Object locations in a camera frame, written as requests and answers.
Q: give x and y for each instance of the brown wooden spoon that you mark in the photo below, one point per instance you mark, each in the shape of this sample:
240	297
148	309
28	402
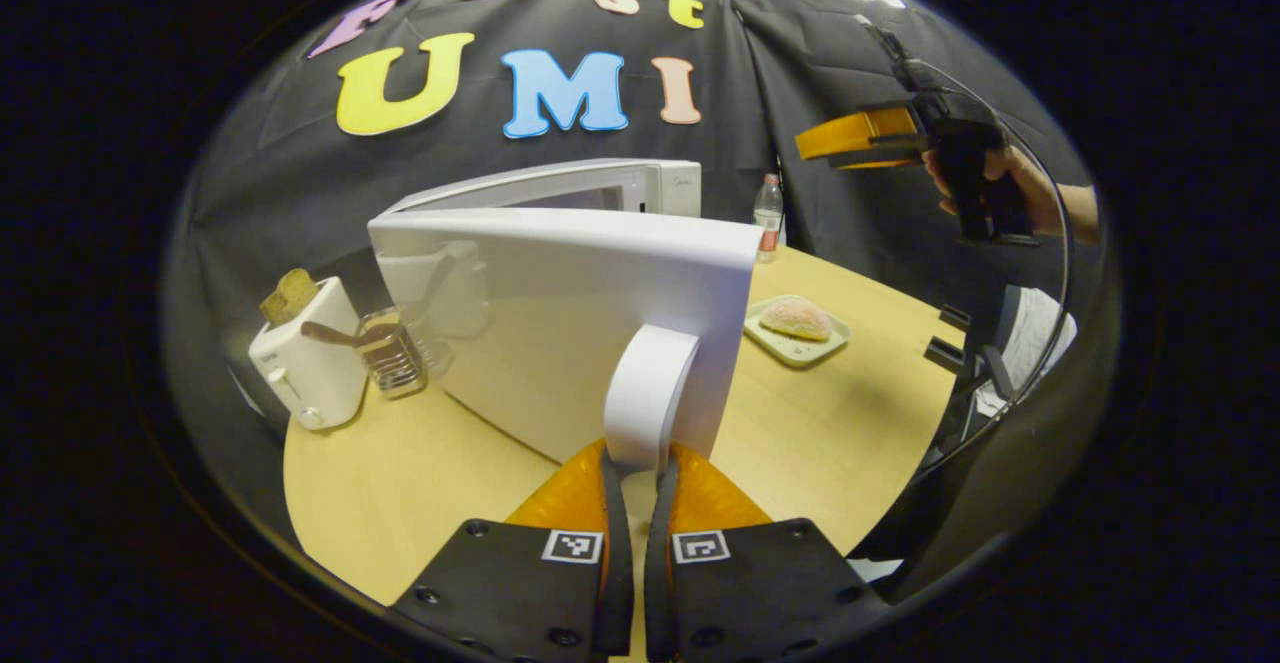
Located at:
330	333

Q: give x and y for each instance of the pale green square plate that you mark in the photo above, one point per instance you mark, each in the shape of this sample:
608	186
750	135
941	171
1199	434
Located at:
790	351

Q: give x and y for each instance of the plastic bottle red label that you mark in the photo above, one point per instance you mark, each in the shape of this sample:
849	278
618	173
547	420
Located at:
768	218

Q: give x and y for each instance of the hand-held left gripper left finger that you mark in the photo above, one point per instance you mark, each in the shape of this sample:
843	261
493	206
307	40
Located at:
620	573

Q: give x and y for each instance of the black table clamp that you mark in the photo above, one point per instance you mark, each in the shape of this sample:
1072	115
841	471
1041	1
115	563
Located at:
943	351
955	318

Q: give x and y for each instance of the white microwave oven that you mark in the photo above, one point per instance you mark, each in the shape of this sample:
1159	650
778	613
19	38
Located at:
560	343

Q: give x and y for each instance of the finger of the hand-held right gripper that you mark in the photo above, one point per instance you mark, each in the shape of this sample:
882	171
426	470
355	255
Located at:
890	160
860	133

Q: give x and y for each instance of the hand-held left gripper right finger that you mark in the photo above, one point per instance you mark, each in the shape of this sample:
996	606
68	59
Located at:
658	573

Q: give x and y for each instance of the brown toast slice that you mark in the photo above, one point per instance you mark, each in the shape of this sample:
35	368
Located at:
288	296

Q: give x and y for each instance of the black backdrop cloth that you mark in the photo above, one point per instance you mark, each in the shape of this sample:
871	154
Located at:
280	183

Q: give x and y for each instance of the white toaster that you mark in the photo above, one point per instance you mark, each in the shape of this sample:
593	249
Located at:
310	373

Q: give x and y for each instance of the round crumbed bread bun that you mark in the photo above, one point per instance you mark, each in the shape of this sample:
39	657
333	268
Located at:
797	319

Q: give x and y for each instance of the white cloth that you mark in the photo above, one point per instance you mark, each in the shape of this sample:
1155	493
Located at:
1035	333

